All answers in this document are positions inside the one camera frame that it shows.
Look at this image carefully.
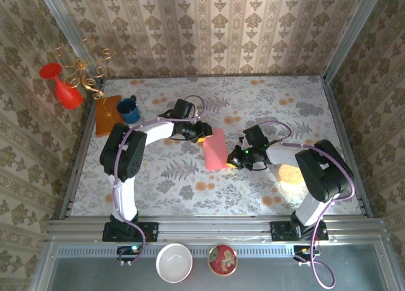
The pink cloth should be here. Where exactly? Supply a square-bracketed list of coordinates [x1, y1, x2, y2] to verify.
[202, 128, 229, 171]

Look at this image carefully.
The round cork coaster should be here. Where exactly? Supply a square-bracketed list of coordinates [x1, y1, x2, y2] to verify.
[277, 164, 306, 185]

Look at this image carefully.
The blue enamel mug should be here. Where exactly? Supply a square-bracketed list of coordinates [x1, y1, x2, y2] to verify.
[116, 95, 141, 124]

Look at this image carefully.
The orange wooden board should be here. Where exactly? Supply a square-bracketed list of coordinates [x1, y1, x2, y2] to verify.
[95, 94, 125, 137]

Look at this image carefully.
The red patterned bowl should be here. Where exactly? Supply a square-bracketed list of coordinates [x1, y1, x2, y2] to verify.
[207, 244, 238, 276]

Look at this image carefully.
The small black controller box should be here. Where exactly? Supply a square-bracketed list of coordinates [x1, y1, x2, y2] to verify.
[292, 245, 320, 266]
[116, 245, 142, 266]

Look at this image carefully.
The white bowl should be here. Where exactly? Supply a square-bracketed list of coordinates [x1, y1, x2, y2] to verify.
[155, 242, 194, 284]

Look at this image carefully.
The red plastic goblet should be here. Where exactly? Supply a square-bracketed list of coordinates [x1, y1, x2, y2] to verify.
[39, 62, 85, 110]

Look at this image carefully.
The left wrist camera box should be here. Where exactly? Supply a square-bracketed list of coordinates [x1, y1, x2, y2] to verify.
[158, 98, 196, 121]

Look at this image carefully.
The aluminium front rail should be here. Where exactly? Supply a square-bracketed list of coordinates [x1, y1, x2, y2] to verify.
[46, 215, 389, 243]

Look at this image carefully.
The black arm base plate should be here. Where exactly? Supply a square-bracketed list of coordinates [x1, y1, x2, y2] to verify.
[102, 221, 159, 243]
[270, 220, 329, 242]

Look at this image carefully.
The purple cable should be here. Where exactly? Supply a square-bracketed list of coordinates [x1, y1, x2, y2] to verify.
[112, 94, 207, 266]
[251, 120, 356, 288]

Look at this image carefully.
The slotted grey cable duct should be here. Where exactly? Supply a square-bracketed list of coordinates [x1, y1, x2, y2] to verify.
[55, 246, 377, 259]

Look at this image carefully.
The aluminium side rail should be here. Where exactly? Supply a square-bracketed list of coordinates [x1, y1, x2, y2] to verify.
[59, 80, 107, 219]
[321, 75, 375, 218]

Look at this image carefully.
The gold wire glass rack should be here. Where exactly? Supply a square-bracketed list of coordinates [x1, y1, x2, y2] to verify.
[53, 37, 118, 118]

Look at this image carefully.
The aluminium corner post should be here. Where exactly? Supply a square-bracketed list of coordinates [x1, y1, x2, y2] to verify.
[35, 0, 107, 89]
[321, 0, 386, 83]

